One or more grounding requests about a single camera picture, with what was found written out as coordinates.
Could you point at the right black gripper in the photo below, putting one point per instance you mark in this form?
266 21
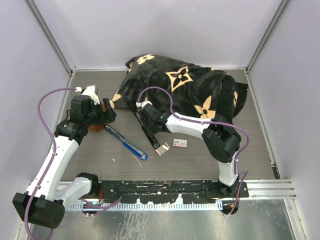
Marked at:
152 132

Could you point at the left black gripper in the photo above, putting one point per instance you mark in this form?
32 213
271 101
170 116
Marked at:
109 113

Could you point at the white staples tray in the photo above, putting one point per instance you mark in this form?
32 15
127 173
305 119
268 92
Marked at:
161 150

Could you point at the red white staples box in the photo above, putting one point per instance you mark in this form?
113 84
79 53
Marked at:
180 143

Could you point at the blue stapler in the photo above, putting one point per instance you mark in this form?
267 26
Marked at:
130 146

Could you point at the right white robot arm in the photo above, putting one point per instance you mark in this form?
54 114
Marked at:
222 141

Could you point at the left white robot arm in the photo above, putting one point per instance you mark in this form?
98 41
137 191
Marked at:
42 203

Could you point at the brown folded cloth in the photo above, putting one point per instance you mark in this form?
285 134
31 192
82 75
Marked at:
99 121

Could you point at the black floral plush blanket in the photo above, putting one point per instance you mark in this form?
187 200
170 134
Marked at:
189 89

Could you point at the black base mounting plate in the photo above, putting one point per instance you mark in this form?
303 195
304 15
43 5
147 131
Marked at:
165 191

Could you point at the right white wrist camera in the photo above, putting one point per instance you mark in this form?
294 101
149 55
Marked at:
142 104

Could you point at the slotted cable duct rail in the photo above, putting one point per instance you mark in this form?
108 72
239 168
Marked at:
176 206

